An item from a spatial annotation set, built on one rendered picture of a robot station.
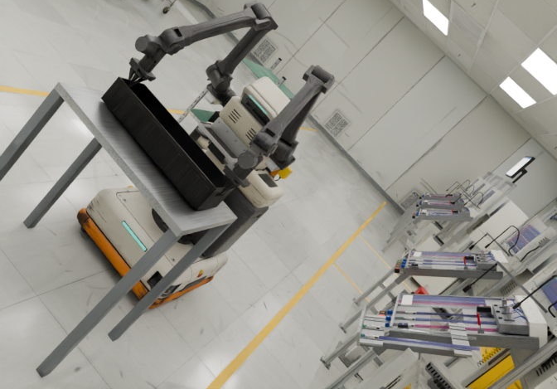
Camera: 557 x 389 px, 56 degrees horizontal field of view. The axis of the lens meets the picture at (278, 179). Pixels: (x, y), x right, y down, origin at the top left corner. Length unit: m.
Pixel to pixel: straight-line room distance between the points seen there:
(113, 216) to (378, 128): 9.37
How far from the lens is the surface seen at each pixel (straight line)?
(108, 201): 2.71
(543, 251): 4.27
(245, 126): 2.41
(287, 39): 12.24
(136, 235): 2.64
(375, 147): 11.61
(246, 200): 2.71
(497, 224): 7.54
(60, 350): 2.10
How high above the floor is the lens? 1.55
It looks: 15 degrees down
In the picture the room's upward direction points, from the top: 45 degrees clockwise
